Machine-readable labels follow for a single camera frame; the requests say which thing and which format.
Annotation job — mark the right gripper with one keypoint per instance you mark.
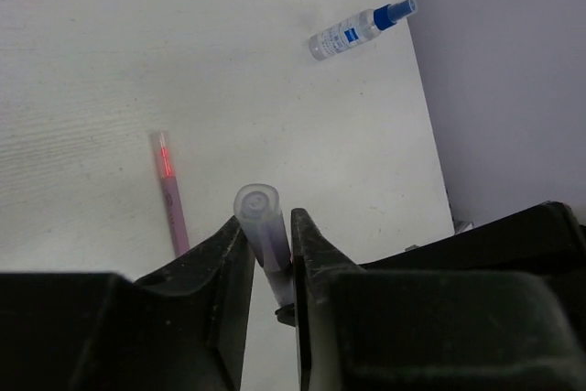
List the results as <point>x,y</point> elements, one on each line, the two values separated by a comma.
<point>545,240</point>

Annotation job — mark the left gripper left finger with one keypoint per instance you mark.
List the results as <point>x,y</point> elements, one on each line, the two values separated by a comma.
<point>181,327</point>

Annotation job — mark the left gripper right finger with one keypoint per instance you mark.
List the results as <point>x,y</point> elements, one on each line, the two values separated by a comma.
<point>384,330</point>

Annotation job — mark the grey clear pen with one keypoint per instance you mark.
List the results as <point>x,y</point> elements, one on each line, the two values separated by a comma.
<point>258,211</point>

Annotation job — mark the blue spray bottle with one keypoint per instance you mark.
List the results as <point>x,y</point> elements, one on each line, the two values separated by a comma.
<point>358,29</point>

